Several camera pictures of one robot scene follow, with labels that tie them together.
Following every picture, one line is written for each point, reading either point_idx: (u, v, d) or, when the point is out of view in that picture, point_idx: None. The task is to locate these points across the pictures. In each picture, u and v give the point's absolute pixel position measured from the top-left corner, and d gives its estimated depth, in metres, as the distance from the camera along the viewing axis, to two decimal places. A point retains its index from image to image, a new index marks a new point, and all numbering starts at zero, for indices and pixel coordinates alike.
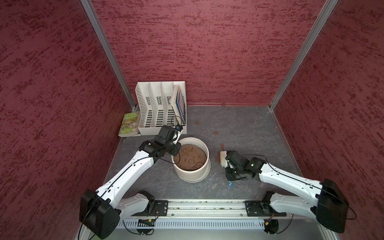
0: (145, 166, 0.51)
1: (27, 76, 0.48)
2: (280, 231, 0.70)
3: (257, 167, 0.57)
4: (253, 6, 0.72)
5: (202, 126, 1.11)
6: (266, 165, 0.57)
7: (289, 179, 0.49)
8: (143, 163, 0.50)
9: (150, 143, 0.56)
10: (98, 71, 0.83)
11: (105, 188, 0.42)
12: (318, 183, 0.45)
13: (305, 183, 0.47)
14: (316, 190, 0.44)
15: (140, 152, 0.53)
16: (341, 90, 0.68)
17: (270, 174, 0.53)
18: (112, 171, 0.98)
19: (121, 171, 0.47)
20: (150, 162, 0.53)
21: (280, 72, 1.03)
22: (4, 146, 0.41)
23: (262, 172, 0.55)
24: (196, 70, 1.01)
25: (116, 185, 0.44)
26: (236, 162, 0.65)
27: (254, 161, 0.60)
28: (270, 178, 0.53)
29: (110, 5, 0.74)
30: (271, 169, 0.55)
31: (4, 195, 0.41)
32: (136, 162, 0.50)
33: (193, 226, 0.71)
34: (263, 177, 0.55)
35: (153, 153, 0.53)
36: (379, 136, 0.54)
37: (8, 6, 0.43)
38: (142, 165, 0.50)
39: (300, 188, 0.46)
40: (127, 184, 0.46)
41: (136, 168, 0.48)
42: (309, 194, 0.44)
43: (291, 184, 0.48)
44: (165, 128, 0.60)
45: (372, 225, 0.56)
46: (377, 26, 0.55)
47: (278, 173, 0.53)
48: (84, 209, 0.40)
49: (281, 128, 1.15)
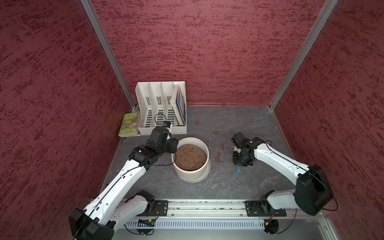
0: (136, 176, 0.49)
1: (27, 77, 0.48)
2: (280, 231, 0.70)
3: (255, 144, 0.61)
4: (253, 6, 0.72)
5: (202, 126, 1.11)
6: (263, 144, 0.60)
7: (281, 157, 0.52)
8: (134, 174, 0.47)
9: (141, 150, 0.53)
10: (98, 71, 0.83)
11: (93, 206, 0.41)
12: (305, 166, 0.47)
13: (294, 163, 0.49)
14: (300, 170, 0.46)
15: (130, 162, 0.49)
16: (341, 91, 0.68)
17: (264, 151, 0.56)
18: (112, 171, 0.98)
19: (110, 184, 0.45)
20: (141, 171, 0.50)
21: (280, 72, 1.03)
22: (4, 146, 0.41)
23: (257, 148, 0.58)
24: (196, 70, 1.01)
25: (105, 202, 0.41)
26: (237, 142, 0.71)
27: (255, 140, 0.63)
28: (263, 156, 0.57)
29: (110, 5, 0.74)
30: (267, 147, 0.58)
31: (4, 195, 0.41)
32: (125, 173, 0.47)
33: (193, 226, 0.71)
34: (258, 152, 0.58)
35: (144, 161, 0.49)
36: (379, 136, 0.54)
37: (8, 6, 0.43)
38: (133, 177, 0.47)
39: (287, 167, 0.48)
40: (118, 198, 0.44)
41: (126, 180, 0.46)
42: (293, 172, 0.46)
43: (280, 162, 0.51)
44: (156, 132, 0.55)
45: (373, 225, 0.55)
46: (377, 26, 0.55)
47: (271, 151, 0.55)
48: (74, 229, 0.38)
49: (281, 128, 1.15)
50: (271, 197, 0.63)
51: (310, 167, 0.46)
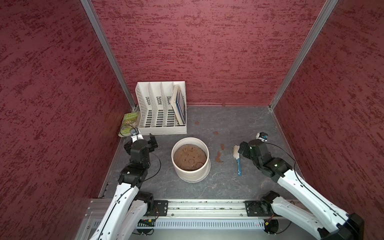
0: (131, 198, 0.50)
1: (27, 76, 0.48)
2: (280, 231, 0.70)
3: (280, 169, 0.53)
4: (253, 6, 0.72)
5: (202, 126, 1.11)
6: (291, 171, 0.53)
7: (313, 196, 0.46)
8: (128, 196, 0.49)
9: (129, 171, 0.54)
10: (98, 71, 0.83)
11: (95, 239, 0.41)
12: (345, 213, 0.42)
13: (329, 207, 0.43)
14: (339, 219, 0.41)
15: (121, 186, 0.50)
16: (341, 90, 0.68)
17: (291, 183, 0.50)
18: (112, 171, 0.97)
19: (107, 213, 0.45)
20: (135, 190, 0.51)
21: (280, 72, 1.03)
22: (4, 146, 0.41)
23: (284, 177, 0.51)
24: (196, 70, 1.01)
25: (107, 231, 0.42)
26: (258, 153, 0.59)
27: (279, 162, 0.56)
28: (288, 186, 0.51)
29: (110, 5, 0.74)
30: (296, 177, 0.51)
31: (4, 195, 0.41)
32: (120, 198, 0.48)
33: (193, 226, 0.71)
34: (285, 179, 0.51)
35: (136, 181, 0.51)
36: (379, 136, 0.54)
37: (8, 6, 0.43)
38: (128, 199, 0.49)
39: (321, 210, 0.43)
40: (118, 224, 0.45)
41: (122, 204, 0.47)
42: (330, 220, 0.41)
43: (312, 201, 0.45)
44: (136, 150, 0.54)
45: (373, 226, 0.55)
46: (377, 26, 0.55)
47: (302, 184, 0.49)
48: None
49: (281, 128, 1.15)
50: (273, 202, 0.64)
51: (350, 215, 0.41)
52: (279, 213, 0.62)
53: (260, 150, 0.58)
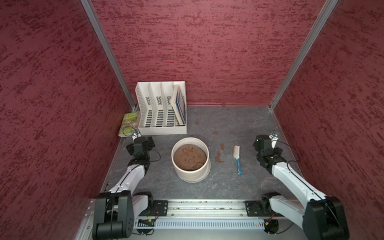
0: (140, 172, 0.60)
1: (27, 77, 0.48)
2: (280, 231, 0.70)
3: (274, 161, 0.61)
4: (253, 6, 0.72)
5: (202, 126, 1.11)
6: (283, 162, 0.59)
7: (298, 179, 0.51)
8: (139, 169, 0.59)
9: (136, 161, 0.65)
10: (98, 71, 0.83)
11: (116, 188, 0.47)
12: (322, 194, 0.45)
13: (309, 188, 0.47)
14: (314, 196, 0.44)
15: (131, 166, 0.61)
16: (341, 90, 0.68)
17: (281, 169, 0.56)
18: (112, 171, 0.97)
19: (123, 177, 0.54)
20: (142, 171, 0.61)
21: (280, 72, 1.03)
22: (4, 146, 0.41)
23: (276, 165, 0.58)
24: (196, 70, 1.01)
25: (124, 184, 0.49)
26: (262, 146, 0.66)
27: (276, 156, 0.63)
28: (278, 173, 0.57)
29: (110, 5, 0.74)
30: (286, 166, 0.57)
31: (4, 195, 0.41)
32: (133, 169, 0.58)
33: (193, 226, 0.71)
34: (277, 168, 0.57)
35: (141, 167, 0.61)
36: (379, 136, 0.54)
37: (8, 6, 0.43)
38: (139, 170, 0.59)
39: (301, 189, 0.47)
40: (131, 184, 0.51)
41: (135, 172, 0.57)
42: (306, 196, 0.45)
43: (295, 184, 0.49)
44: (139, 143, 0.66)
45: (373, 226, 0.55)
46: (377, 26, 0.55)
47: (289, 171, 0.54)
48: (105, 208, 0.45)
49: (281, 128, 1.15)
50: (270, 198, 0.65)
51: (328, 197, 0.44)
52: (276, 209, 0.62)
53: (264, 144, 0.66)
